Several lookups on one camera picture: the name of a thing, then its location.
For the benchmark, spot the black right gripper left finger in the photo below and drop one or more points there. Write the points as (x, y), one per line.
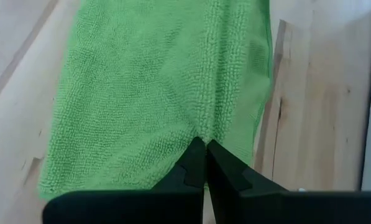
(141, 208)

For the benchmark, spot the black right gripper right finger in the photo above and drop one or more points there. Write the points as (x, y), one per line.
(266, 208)

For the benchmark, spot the green towel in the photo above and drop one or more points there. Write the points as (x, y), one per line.
(141, 93)

